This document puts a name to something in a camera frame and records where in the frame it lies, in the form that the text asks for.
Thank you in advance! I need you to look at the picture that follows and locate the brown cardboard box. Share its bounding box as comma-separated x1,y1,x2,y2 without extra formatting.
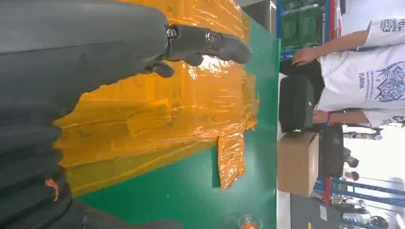
277,132,320,197

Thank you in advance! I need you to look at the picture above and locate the orange plastic bottle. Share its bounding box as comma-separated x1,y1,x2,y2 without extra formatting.
237,214,263,229

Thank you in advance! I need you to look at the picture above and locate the blue metal rack frame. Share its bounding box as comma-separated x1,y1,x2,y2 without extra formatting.
313,176,405,208

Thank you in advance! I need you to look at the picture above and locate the person's left hand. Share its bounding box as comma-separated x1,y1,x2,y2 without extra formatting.
312,110,330,125

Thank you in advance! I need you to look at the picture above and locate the person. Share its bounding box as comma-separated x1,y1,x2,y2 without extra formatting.
343,146,360,168
280,17,405,129
343,170,360,183

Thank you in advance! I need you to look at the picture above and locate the yellow plastic sheet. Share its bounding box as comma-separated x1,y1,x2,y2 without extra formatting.
53,0,260,197

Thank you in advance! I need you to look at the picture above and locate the grey box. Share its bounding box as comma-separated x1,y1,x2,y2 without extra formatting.
290,193,342,229

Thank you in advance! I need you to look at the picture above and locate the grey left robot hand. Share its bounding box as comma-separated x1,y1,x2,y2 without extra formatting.
0,0,253,229

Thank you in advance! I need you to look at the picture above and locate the black zip case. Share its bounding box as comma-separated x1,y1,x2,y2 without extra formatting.
278,74,317,132

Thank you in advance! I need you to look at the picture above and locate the person's right hand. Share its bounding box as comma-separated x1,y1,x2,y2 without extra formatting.
291,47,321,66

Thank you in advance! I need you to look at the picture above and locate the blue rack with green crates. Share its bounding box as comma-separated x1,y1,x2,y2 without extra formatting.
276,0,338,61

